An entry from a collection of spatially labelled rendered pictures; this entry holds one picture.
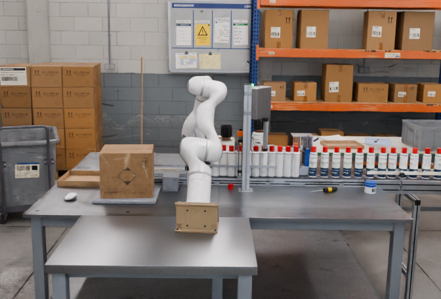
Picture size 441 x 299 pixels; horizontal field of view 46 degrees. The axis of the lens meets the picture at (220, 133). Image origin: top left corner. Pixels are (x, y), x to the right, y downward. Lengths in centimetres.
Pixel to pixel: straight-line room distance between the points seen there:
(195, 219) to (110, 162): 71
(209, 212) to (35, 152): 286
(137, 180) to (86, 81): 352
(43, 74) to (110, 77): 159
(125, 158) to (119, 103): 490
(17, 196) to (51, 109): 161
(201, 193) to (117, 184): 63
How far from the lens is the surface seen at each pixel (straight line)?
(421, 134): 492
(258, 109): 320
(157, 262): 234
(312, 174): 348
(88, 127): 655
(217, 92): 298
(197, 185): 267
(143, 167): 306
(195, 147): 279
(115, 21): 786
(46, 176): 525
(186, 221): 262
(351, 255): 405
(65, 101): 655
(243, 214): 291
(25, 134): 591
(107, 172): 309
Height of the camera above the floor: 180
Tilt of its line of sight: 11 degrees down
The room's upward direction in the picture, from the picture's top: 1 degrees clockwise
